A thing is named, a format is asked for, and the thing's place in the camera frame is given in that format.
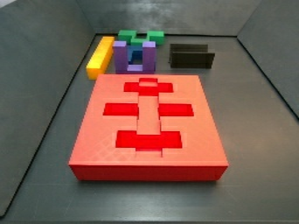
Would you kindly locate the yellow long bar block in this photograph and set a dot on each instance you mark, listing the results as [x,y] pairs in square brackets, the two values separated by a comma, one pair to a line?
[101,58]

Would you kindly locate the green zigzag block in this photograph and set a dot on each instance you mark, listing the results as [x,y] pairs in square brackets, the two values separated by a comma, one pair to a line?
[137,39]

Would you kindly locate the black angle bracket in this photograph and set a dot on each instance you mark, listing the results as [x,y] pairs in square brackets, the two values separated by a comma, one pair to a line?
[190,56]

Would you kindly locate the purple U-shaped block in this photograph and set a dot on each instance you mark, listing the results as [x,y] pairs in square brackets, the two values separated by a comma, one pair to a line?
[122,61]

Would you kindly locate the red puzzle board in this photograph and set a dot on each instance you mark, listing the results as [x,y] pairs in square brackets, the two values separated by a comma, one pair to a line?
[149,131]

